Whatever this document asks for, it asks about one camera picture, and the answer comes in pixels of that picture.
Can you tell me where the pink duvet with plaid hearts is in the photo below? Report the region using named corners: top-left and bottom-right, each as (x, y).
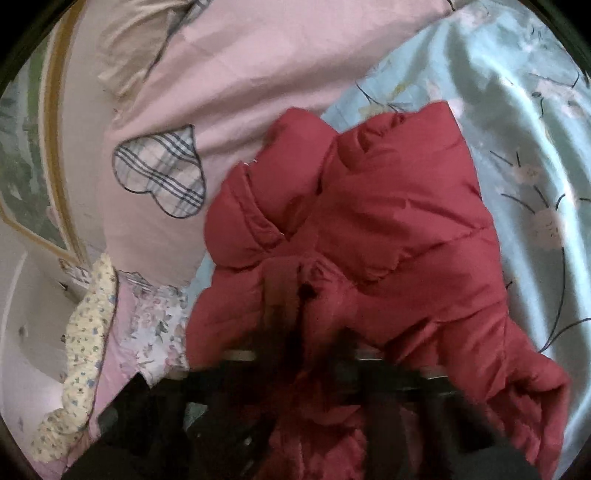
top-left (60, 0), bottom-right (455, 287)

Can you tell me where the red puffer jacket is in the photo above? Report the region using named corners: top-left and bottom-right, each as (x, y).
top-left (185, 100), bottom-right (573, 480)

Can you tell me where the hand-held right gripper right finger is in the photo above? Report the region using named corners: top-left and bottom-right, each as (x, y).
top-left (305, 263), bottom-right (536, 480)

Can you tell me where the beige pillow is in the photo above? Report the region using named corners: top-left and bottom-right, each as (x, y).
top-left (97, 0), bottom-right (204, 97)

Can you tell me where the yellow floral pillow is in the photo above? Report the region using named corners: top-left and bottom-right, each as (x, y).
top-left (30, 253), bottom-right (118, 462)

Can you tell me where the white floral pillow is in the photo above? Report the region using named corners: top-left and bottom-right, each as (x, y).
top-left (117, 272), bottom-right (190, 384)

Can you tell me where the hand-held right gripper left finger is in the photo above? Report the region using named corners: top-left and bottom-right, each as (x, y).
top-left (99, 261), bottom-right (306, 480)

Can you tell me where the white headboard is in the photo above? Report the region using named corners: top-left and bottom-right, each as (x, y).
top-left (0, 251), bottom-right (88, 416)

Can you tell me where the gold framed wall picture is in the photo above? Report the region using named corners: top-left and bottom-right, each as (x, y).
top-left (0, 28), bottom-right (88, 266)

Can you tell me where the light blue floral bedsheet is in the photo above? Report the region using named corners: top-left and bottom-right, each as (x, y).
top-left (191, 0), bottom-right (591, 476)

